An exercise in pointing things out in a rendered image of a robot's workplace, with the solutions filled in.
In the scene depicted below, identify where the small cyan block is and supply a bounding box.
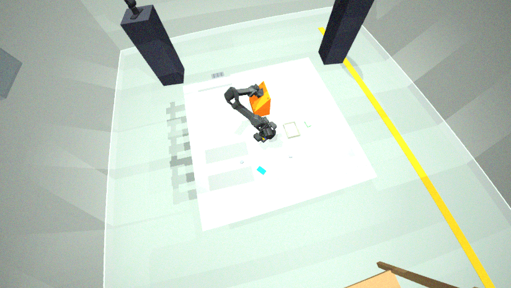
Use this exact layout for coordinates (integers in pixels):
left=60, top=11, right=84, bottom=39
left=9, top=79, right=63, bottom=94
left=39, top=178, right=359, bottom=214
left=257, top=166, right=266, bottom=175

